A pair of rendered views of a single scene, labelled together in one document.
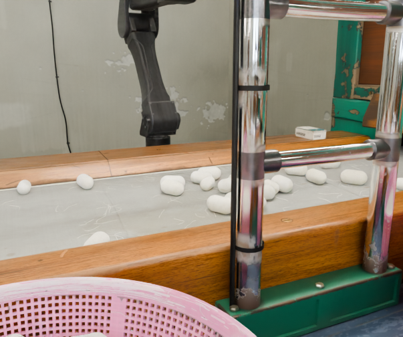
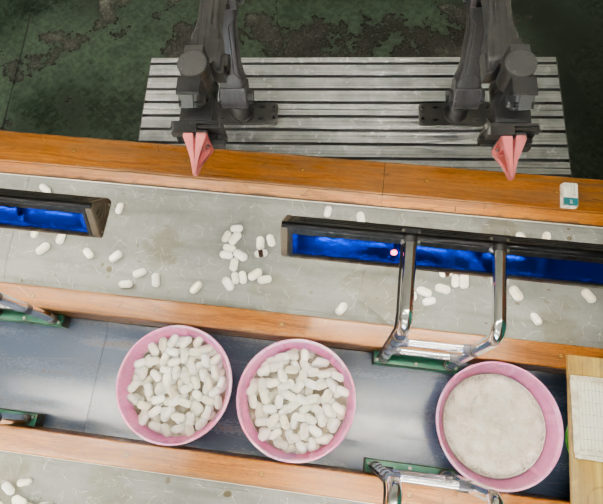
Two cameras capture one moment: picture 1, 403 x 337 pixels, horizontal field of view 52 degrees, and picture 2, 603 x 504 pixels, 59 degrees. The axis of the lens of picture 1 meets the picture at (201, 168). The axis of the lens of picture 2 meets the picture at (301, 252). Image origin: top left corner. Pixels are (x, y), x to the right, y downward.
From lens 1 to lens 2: 108 cm
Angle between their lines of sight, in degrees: 62
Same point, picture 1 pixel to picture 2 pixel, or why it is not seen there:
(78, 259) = (328, 329)
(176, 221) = (384, 294)
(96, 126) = not seen: outside the picture
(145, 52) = (475, 33)
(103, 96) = not seen: outside the picture
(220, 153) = (466, 204)
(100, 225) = (351, 280)
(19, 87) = not seen: outside the picture
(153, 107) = (458, 95)
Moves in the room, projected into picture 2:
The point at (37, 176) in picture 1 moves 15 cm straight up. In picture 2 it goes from (337, 197) to (338, 169)
